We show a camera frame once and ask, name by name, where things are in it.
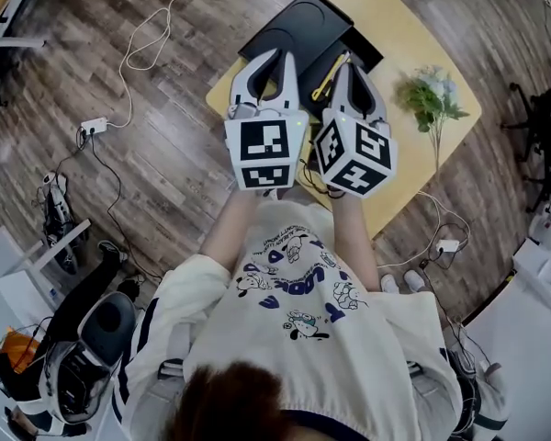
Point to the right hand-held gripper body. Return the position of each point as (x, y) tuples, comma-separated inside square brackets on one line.
[(358, 154)]

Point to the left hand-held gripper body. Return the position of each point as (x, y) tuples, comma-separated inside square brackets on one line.
[(264, 147)]

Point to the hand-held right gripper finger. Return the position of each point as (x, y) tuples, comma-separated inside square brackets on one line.
[(340, 94), (376, 106)]

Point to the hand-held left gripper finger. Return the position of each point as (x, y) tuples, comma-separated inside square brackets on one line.
[(239, 90), (291, 94)]

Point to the yellow black tool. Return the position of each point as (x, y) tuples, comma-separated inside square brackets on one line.
[(328, 81)]

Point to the black box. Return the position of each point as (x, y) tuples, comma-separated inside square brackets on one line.
[(298, 21)]

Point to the person's right forearm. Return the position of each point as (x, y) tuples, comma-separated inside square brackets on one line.
[(354, 246)]

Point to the person's left forearm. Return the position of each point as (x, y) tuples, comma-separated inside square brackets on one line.
[(227, 237)]

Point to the artificial flower bunch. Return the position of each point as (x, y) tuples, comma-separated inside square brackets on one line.
[(429, 97)]

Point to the yellow wooden table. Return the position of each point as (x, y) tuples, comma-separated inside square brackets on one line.
[(413, 168)]

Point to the white power strip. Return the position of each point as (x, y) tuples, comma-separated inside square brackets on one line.
[(94, 126), (447, 246)]

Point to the white printed shirt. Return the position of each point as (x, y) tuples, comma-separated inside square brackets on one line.
[(303, 352)]

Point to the white gripper device on floor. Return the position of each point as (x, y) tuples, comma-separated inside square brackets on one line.
[(57, 218)]

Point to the white desk leg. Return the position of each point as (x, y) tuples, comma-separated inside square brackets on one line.
[(14, 42)]

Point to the white desk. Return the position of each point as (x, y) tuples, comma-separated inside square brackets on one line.
[(528, 365), (14, 287)]

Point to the orange bag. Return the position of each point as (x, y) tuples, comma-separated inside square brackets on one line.
[(20, 352)]

